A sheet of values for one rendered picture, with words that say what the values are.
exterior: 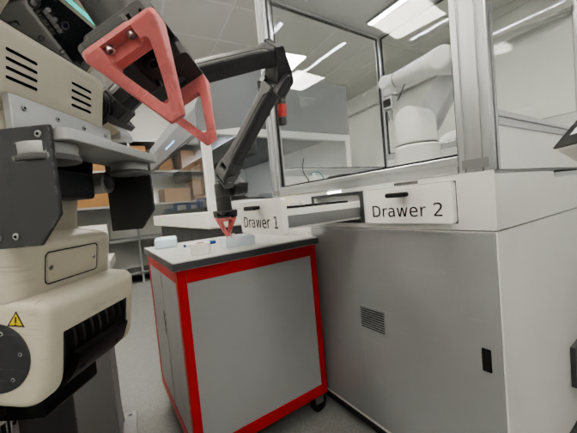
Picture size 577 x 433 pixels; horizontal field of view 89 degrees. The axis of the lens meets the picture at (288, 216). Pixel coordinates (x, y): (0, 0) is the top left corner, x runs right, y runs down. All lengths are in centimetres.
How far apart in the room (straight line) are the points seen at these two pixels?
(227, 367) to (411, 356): 61
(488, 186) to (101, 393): 144
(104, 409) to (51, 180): 111
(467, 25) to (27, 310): 103
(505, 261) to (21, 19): 106
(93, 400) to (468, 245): 137
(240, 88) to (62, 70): 138
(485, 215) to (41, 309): 89
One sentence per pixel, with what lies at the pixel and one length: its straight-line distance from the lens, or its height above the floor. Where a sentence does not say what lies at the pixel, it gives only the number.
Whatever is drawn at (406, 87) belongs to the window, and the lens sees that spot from 101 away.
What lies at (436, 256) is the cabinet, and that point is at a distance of 93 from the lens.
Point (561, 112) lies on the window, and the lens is 143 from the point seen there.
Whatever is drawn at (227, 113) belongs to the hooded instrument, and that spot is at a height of 147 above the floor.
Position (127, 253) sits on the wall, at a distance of 511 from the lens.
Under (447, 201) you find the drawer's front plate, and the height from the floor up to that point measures 88.
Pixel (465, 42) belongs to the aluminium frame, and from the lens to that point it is 93.
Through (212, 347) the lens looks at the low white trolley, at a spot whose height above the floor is 45.
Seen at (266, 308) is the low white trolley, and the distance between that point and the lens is 115.
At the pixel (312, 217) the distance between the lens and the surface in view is 92.
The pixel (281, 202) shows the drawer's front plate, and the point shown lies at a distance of 84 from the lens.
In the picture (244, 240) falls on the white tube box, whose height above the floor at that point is 78.
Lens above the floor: 91
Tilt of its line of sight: 3 degrees down
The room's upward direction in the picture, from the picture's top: 5 degrees counter-clockwise
